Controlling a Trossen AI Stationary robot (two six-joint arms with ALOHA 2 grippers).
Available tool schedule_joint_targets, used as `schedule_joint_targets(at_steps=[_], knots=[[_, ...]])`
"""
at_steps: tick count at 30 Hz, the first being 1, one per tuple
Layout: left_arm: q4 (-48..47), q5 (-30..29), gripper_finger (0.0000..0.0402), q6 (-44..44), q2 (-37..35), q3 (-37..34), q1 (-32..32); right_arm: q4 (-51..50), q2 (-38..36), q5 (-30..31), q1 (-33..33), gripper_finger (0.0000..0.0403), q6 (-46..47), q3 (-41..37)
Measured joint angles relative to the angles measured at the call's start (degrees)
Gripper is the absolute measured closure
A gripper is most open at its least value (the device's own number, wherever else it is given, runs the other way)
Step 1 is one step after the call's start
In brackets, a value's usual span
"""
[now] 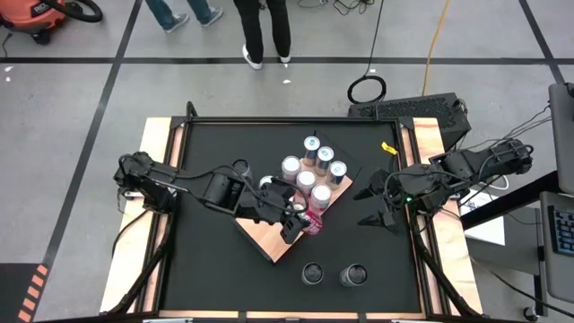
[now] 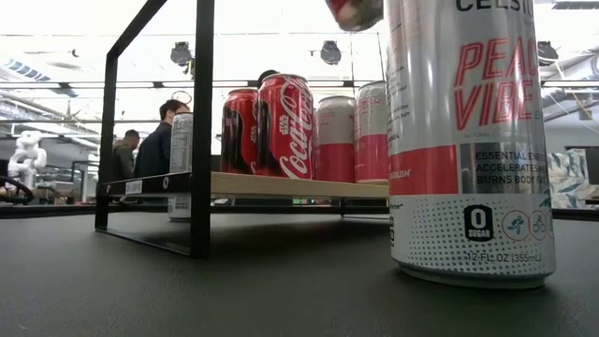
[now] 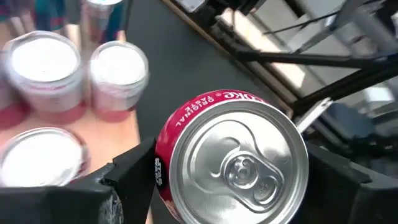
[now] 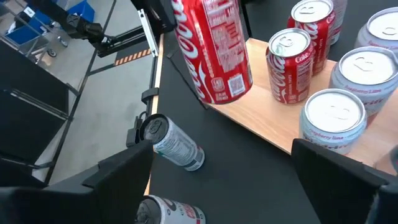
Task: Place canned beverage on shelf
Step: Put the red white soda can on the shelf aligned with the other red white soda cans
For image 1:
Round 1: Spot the grey computer cart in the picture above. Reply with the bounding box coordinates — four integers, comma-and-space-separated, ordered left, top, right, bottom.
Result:
465, 190, 574, 306

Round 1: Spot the black perforated computer case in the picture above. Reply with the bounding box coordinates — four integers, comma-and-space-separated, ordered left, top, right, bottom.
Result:
347, 92, 473, 144

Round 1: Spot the white paper sheet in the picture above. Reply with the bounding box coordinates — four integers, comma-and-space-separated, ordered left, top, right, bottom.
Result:
459, 190, 507, 247

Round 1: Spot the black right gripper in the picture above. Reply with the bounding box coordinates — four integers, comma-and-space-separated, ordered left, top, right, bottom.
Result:
352, 163, 432, 235

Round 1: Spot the wooden shelf with black frame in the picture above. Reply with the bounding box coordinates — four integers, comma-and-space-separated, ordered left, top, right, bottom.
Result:
233, 128, 363, 265

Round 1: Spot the orange shop vacuum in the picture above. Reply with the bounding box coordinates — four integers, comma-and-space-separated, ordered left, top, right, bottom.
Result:
0, 0, 104, 46

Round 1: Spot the white pink Spindrift can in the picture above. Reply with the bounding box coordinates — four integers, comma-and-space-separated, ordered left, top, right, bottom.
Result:
296, 170, 317, 195
310, 183, 333, 215
281, 155, 302, 181

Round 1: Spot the black keyboard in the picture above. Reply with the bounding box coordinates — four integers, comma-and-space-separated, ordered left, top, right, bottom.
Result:
547, 205, 574, 258

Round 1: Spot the blue silver Red Bull can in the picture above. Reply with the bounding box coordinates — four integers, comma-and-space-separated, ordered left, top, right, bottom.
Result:
302, 135, 321, 168

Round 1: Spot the black mat with orange stripes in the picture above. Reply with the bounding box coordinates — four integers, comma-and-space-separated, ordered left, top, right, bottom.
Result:
0, 262, 50, 323

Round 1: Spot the grey monitor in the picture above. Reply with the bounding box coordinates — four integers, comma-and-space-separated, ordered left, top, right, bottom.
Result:
547, 83, 574, 194

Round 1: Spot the white cable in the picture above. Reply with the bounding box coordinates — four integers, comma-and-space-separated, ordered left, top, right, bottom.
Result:
486, 172, 511, 192

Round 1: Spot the black coiled floor cable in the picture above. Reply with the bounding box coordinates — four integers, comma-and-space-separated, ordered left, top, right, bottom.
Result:
347, 0, 387, 105

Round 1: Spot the person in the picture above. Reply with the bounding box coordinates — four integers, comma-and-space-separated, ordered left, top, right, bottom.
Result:
143, 0, 224, 35
232, 0, 292, 71

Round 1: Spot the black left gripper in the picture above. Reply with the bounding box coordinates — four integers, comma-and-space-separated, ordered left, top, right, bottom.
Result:
241, 181, 317, 240

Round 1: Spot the yellow extension cable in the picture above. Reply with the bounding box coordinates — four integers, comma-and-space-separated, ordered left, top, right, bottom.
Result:
421, 0, 451, 98

